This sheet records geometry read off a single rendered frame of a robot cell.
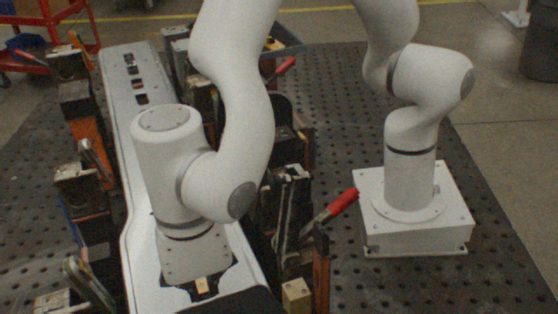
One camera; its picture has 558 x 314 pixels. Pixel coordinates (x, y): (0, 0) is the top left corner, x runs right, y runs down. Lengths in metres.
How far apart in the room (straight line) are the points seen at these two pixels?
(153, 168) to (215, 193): 0.09
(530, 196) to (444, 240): 1.49
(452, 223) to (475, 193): 0.29
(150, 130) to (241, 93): 0.11
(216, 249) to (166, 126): 0.21
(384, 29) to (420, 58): 0.16
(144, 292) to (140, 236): 0.13
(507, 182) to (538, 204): 0.19
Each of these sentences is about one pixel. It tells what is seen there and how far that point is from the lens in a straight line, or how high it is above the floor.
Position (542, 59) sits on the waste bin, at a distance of 3.78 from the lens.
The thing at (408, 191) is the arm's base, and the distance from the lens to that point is 1.19.
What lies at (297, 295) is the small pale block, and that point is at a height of 1.06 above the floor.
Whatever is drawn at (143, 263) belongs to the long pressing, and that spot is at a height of 1.00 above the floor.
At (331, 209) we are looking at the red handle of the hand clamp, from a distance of 0.75.
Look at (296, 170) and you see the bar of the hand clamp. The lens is 0.67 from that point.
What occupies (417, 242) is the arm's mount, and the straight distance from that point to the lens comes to 1.25.
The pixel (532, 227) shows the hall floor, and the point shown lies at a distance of 2.54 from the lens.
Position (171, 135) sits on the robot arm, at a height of 1.34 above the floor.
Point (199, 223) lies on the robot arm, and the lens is 0.62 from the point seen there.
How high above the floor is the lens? 1.63
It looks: 36 degrees down
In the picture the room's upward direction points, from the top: 4 degrees counter-clockwise
